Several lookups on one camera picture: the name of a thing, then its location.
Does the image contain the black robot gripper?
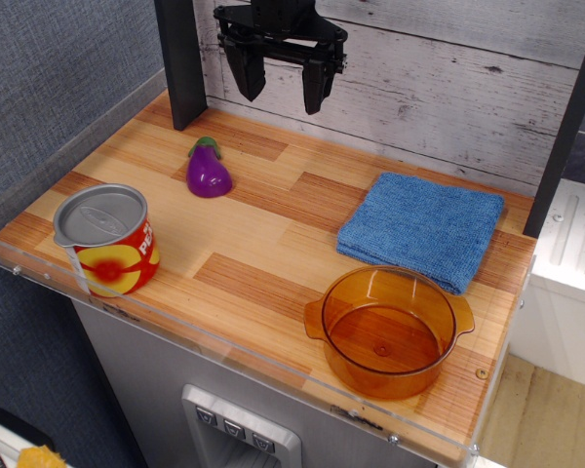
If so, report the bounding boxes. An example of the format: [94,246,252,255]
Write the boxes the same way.
[214,1,348,115]

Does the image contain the blue cloth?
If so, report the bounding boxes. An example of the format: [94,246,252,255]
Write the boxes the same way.
[336,173,504,295]

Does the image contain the red yellow peaches can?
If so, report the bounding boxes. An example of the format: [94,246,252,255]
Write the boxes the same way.
[54,183,160,297]

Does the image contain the amber transparent crock pot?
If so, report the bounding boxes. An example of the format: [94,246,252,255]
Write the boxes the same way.
[304,265,475,400]

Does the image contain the purple toy eggplant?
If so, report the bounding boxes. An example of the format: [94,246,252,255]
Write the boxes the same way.
[186,136,233,198]

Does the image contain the clear acrylic table guard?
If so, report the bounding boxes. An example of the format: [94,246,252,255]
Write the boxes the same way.
[0,241,479,467]

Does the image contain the silver toy fridge cabinet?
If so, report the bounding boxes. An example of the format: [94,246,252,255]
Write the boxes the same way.
[74,302,431,467]

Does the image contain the grey dispenser button panel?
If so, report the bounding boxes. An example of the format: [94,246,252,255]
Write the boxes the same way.
[181,384,302,467]

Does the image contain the white plastic appliance right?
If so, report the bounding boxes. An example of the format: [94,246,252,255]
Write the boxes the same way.
[509,179,585,385]

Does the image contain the yellow object bottom left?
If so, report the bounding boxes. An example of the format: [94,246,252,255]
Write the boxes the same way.
[16,446,67,468]

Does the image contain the black white object bottom left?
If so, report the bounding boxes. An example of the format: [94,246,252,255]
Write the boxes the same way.
[0,409,56,467]

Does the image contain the black vertical post left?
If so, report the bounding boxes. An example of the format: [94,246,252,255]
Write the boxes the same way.
[154,0,208,131]

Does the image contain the black vertical post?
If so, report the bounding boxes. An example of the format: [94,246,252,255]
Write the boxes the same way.
[154,0,208,131]
[523,56,585,238]

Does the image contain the black vertical post right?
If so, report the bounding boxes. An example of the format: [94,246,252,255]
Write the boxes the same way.
[523,56,585,238]

